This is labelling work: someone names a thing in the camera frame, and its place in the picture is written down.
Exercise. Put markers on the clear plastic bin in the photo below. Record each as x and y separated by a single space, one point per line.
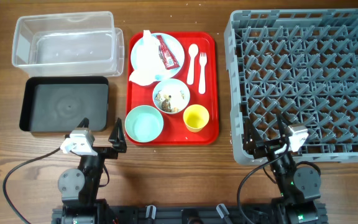
68 44

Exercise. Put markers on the rice food scraps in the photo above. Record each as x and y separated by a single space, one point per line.
170 101

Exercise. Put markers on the white plastic spoon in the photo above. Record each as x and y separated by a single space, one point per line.
193 51

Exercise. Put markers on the white plastic fork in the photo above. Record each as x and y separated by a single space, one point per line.
202 82

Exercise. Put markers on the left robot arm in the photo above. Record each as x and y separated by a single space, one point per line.
79 187

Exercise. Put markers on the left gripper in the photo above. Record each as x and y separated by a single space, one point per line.
117 142

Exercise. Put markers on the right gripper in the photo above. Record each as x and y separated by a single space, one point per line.
252 141

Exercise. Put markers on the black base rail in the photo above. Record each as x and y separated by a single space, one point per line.
256 213

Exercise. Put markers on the light blue small bowl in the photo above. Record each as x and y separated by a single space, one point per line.
171 84

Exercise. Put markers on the mint green bowl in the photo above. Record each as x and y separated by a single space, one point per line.
144 123

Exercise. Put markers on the grey dishwasher rack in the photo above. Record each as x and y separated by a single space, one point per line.
302 63

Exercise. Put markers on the white napkin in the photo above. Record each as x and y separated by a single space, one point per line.
150 65

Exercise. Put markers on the red ketchup packet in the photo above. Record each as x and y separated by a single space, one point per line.
168 58

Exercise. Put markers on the light blue plate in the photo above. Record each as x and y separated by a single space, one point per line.
175 47

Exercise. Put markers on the black plastic tray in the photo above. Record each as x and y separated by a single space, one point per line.
59 104

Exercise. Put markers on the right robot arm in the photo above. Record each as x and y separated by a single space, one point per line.
298 182

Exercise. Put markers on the yellow plastic cup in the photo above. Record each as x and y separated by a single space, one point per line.
195 117

